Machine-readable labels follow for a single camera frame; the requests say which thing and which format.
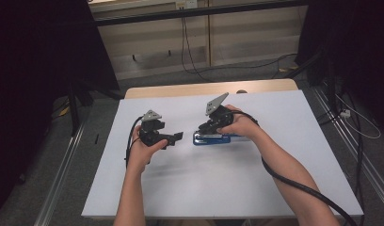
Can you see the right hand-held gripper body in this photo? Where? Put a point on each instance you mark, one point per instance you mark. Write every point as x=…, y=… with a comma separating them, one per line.
x=220, y=114

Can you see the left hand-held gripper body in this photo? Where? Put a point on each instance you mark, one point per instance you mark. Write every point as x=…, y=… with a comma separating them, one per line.
x=151, y=130

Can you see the blue stapler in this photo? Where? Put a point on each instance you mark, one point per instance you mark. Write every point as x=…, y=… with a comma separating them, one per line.
x=212, y=139

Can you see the person's right hand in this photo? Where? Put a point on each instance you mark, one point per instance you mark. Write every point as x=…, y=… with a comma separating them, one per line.
x=242, y=125

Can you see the person's left hand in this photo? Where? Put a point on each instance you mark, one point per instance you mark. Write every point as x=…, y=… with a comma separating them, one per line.
x=143, y=153

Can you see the wooden table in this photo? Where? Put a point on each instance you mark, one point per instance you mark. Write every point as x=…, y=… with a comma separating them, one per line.
x=193, y=89

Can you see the white table sheet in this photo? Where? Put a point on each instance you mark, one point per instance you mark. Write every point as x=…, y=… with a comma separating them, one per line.
x=212, y=182

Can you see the black metal stand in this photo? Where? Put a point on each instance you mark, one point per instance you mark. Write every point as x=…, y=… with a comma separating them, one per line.
x=74, y=106

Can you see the black horizontal bar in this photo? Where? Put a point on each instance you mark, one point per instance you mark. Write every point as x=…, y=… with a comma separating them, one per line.
x=196, y=12

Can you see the black curtain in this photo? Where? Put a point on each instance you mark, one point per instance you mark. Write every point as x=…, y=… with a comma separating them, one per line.
x=350, y=47
x=36, y=78

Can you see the aluminium floor rail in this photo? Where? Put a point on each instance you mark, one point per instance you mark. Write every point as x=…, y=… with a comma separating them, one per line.
x=353, y=150
x=60, y=175

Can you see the white wall socket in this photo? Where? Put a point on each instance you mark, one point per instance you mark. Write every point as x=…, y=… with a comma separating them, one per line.
x=186, y=3

